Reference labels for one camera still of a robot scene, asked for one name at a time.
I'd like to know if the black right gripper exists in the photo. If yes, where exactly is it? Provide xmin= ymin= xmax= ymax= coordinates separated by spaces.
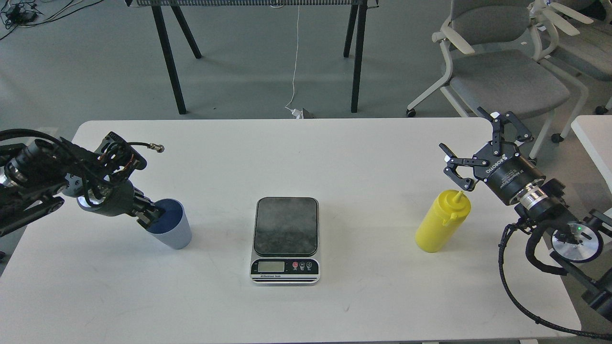
xmin=439 ymin=107 xmax=545 ymax=205

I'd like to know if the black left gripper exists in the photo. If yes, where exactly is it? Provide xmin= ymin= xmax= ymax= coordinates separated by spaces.
xmin=77 ymin=180 xmax=161 ymax=228

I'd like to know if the blue ribbed plastic cup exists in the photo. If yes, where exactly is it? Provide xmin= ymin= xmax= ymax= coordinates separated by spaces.
xmin=145 ymin=199 xmax=192 ymax=249

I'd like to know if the yellow squeeze bottle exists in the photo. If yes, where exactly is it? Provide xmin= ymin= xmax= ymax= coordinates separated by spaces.
xmin=415 ymin=190 xmax=471 ymax=253

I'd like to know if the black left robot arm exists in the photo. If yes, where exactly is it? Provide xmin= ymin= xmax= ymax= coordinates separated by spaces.
xmin=0 ymin=129 xmax=170 ymax=237

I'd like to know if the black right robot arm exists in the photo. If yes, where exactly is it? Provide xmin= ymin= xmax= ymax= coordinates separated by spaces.
xmin=440 ymin=107 xmax=612 ymax=341

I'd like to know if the digital kitchen scale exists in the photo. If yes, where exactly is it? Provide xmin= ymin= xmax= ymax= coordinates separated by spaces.
xmin=249 ymin=197 xmax=321 ymax=285

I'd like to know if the grey office chair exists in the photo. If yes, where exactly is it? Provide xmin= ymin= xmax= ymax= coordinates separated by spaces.
xmin=406 ymin=0 xmax=570 ymax=160
xmin=528 ymin=0 xmax=612 ymax=115

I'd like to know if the white side table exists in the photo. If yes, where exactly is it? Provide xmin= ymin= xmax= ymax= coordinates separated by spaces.
xmin=571 ymin=115 xmax=612 ymax=189

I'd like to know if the white power plug adapter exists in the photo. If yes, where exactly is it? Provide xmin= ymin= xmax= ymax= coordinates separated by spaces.
xmin=289 ymin=108 xmax=315 ymax=119

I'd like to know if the black trestle table background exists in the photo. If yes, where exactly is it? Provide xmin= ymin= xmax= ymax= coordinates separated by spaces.
xmin=135 ymin=0 xmax=371 ymax=115

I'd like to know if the white hanging cable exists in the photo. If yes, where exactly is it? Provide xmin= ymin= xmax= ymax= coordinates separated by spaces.
xmin=285 ymin=5 xmax=302 ymax=113

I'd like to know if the black floor cables bundle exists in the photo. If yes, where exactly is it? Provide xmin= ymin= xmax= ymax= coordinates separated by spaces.
xmin=0 ymin=0 xmax=103 ymax=41

